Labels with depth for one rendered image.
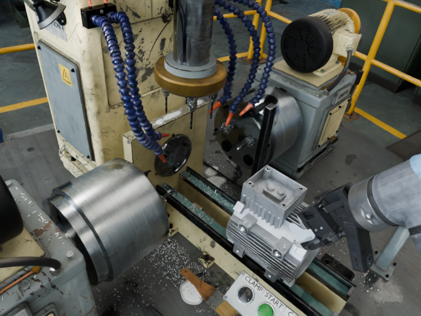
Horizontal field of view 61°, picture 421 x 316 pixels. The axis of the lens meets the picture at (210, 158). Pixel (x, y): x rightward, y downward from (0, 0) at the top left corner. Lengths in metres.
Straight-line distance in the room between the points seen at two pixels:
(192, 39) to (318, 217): 0.46
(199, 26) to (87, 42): 0.28
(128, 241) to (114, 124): 0.40
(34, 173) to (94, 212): 0.70
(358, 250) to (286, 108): 0.59
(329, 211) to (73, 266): 0.48
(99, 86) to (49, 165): 0.56
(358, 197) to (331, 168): 0.90
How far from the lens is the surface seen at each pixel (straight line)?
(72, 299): 0.78
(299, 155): 1.36
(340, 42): 1.36
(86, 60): 0.94
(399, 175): 0.60
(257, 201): 0.85
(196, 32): 0.82
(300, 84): 1.29
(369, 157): 1.69
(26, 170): 1.47
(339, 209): 0.71
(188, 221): 1.09
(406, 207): 0.60
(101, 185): 0.81
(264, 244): 0.87
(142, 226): 0.81
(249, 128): 1.13
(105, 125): 1.05
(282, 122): 1.14
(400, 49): 4.17
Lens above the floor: 1.72
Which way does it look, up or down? 40 degrees down
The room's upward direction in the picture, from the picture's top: 6 degrees clockwise
